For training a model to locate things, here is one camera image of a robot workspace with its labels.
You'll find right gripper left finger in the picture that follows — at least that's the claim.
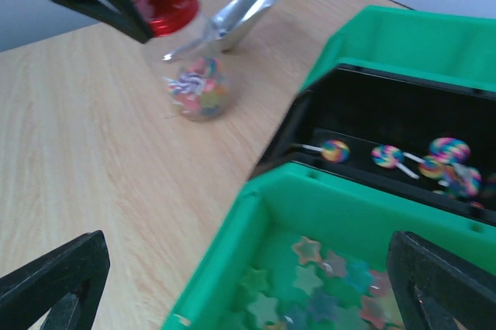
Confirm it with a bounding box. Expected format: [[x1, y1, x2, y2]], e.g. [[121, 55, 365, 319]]
[[1, 230, 110, 329]]

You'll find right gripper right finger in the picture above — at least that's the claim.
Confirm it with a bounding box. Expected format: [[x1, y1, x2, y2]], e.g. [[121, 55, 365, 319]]
[[387, 231, 495, 329]]

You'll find red jar lid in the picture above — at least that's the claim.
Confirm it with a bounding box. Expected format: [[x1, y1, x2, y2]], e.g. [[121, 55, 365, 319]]
[[133, 0, 200, 37]]

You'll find silver metal scoop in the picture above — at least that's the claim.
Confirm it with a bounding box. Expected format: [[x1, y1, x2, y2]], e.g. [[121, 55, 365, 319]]
[[147, 0, 278, 64]]

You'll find clear glass jar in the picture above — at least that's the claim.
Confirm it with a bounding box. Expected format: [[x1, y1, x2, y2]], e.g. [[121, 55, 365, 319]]
[[145, 10, 239, 122]]

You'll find green bin with gummy candies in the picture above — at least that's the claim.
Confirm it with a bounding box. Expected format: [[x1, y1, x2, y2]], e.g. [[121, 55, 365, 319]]
[[164, 163, 495, 329]]

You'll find black bin with swirl lollipops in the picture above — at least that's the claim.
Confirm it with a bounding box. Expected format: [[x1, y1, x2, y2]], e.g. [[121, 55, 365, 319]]
[[252, 64, 495, 225]]

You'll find green bin with lollipops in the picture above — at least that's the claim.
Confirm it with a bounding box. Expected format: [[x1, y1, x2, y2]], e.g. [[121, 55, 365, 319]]
[[302, 5, 495, 91]]

